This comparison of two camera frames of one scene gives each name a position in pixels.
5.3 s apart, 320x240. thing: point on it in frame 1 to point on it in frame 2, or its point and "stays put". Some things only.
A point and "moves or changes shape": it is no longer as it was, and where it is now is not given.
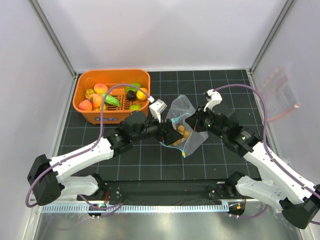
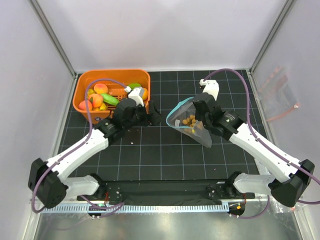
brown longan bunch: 186,134 moves or changes shape
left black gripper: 166,133 to 155,116
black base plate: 201,191 stays put
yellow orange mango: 141,95 stays put
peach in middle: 96,100 stays put
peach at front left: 85,105 stays put
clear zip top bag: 179,109 moves or changes shape
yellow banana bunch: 99,108 stays put
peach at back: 100,88 stays put
